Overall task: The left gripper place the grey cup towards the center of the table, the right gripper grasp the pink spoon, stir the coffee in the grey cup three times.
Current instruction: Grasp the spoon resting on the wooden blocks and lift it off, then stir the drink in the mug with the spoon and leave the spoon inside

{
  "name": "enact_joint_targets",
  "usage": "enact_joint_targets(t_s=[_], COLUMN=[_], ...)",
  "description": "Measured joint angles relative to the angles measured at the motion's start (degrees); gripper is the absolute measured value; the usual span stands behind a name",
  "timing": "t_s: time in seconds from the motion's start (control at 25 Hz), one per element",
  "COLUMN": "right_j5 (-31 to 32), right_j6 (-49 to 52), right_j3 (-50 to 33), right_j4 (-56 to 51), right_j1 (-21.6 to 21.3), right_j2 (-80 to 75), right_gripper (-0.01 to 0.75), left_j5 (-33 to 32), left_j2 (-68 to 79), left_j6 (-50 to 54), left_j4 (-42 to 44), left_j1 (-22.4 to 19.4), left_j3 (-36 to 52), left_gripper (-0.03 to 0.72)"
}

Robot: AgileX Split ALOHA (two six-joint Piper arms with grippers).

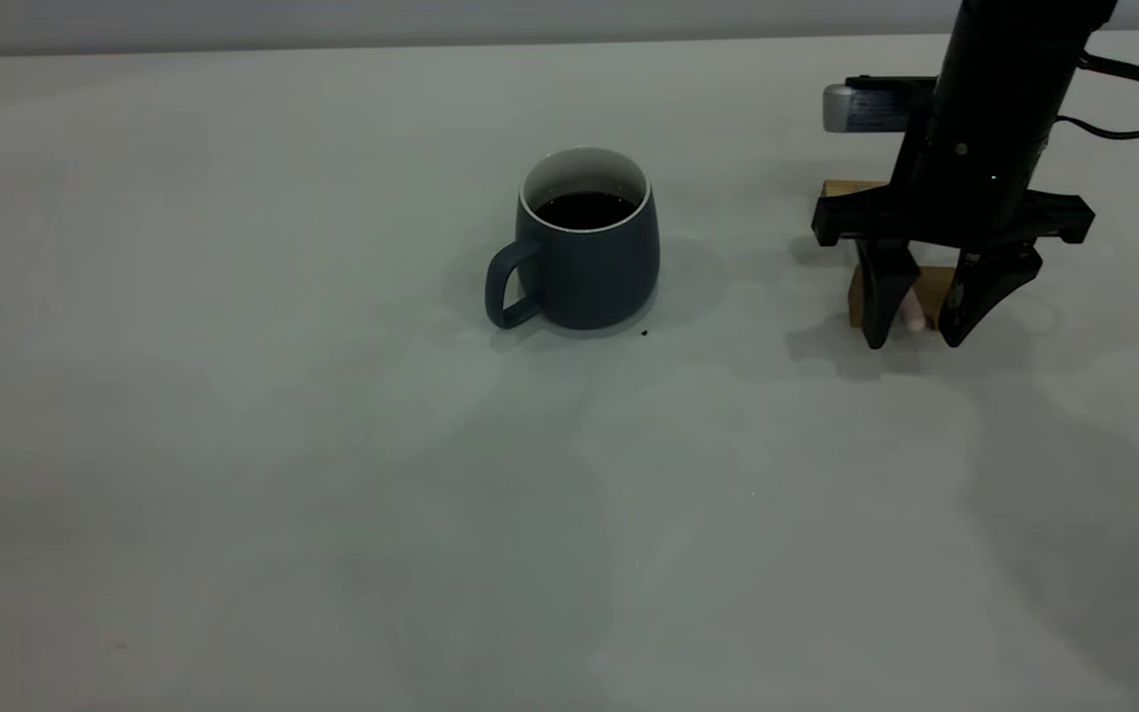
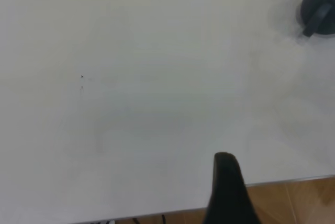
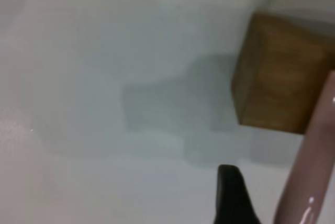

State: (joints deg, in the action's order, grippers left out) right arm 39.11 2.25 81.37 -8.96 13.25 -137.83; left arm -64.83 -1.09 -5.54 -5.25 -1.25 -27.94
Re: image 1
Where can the dark grey ceramic cup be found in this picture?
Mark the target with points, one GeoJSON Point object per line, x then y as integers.
{"type": "Point", "coordinates": [589, 277]}

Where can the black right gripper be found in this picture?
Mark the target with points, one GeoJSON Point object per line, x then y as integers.
{"type": "Point", "coordinates": [965, 203]}

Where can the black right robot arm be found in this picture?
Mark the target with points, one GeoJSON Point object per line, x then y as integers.
{"type": "Point", "coordinates": [1014, 59]}

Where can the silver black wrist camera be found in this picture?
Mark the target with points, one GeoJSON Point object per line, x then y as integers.
{"type": "Point", "coordinates": [866, 107]}

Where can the flat rectangular wooden block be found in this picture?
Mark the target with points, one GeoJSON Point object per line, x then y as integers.
{"type": "Point", "coordinates": [851, 187]}

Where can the arched wooden block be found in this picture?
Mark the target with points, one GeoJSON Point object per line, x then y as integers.
{"type": "Point", "coordinates": [933, 287]}

